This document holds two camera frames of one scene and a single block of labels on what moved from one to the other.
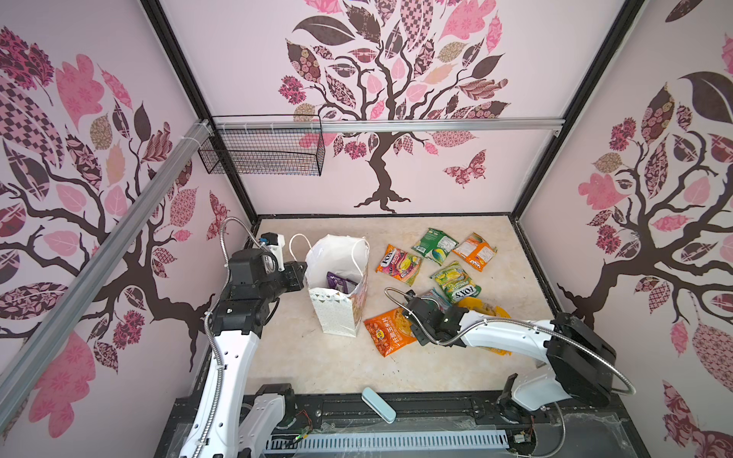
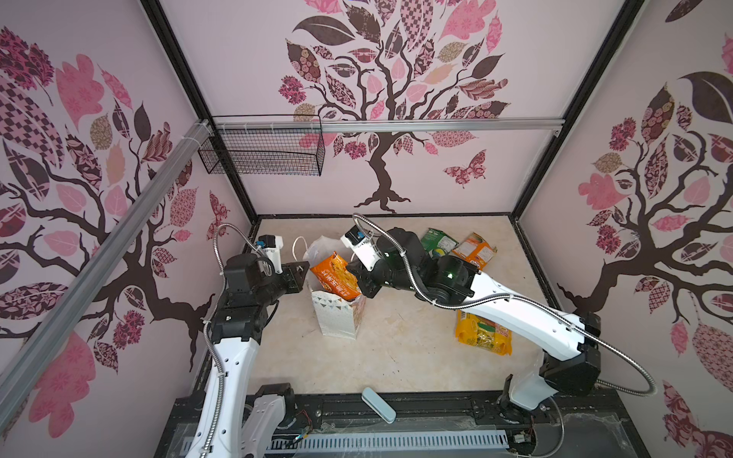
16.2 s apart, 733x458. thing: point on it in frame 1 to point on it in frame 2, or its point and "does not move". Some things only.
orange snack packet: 390,330 to 334,278
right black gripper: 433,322 to 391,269
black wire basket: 271,144 does not move
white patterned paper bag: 341,313 does not move
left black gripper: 293,269 does not move
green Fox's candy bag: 435,244 does not move
